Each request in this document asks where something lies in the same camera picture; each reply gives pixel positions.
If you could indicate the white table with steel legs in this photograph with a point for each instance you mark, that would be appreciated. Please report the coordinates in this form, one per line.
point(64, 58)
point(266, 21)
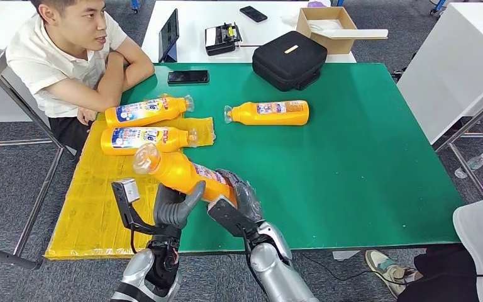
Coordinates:
point(454, 62)

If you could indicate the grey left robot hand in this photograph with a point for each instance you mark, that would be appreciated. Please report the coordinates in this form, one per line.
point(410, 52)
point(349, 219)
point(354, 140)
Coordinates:
point(175, 210)

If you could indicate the person's right hand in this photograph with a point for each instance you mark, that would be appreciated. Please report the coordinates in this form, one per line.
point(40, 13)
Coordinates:
point(116, 58)

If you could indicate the black tablet on stand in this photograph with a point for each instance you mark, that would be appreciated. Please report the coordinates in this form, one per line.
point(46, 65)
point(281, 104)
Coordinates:
point(169, 35)

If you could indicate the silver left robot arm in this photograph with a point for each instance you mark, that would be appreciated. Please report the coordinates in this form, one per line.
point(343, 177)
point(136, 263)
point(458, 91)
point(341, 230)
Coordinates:
point(141, 279)

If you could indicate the black and white label printer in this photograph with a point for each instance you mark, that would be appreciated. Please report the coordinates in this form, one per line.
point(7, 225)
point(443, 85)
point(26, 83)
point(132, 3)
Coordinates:
point(222, 39)

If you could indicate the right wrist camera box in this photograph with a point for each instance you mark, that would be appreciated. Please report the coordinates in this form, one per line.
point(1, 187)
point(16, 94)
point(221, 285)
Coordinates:
point(229, 216)

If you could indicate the black zippered carrying case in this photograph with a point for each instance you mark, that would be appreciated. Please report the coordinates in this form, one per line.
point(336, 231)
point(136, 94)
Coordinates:
point(289, 61)

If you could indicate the person's left forearm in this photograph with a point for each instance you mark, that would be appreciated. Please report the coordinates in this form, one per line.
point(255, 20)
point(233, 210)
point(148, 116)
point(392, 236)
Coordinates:
point(131, 81)

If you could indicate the purple item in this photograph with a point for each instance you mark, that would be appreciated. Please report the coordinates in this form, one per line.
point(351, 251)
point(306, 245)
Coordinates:
point(317, 3)

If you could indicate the green top table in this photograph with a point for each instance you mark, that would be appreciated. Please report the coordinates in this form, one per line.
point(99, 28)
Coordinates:
point(370, 146)

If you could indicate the person's right forearm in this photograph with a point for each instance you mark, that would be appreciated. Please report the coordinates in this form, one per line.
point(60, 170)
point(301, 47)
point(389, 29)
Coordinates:
point(77, 89)

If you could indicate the clear plastic water bottle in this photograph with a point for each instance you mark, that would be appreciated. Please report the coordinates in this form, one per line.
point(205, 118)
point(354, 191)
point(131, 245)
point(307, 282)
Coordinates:
point(472, 164)

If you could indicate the yellow taped cardboard mat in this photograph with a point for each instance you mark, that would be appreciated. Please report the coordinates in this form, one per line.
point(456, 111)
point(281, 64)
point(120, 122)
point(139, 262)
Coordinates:
point(91, 208)

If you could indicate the black smartphone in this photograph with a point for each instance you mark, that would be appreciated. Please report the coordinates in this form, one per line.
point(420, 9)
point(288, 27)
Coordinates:
point(188, 77)
point(253, 13)

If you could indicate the white packing material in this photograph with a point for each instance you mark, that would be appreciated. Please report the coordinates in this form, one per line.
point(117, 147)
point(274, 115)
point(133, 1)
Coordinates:
point(325, 25)

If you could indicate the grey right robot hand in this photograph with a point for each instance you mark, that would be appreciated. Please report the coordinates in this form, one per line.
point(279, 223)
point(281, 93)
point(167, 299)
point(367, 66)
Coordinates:
point(250, 200)

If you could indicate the orange detergent bottle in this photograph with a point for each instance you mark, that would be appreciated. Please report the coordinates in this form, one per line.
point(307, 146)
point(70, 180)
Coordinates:
point(266, 114)
point(141, 141)
point(145, 111)
point(179, 171)

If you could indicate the open cardboard box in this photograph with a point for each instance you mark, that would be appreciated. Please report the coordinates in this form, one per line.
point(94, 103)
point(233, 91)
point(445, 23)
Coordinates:
point(337, 46)

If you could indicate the person's left hand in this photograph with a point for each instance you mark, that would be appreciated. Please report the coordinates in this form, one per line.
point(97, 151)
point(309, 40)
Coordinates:
point(87, 116)

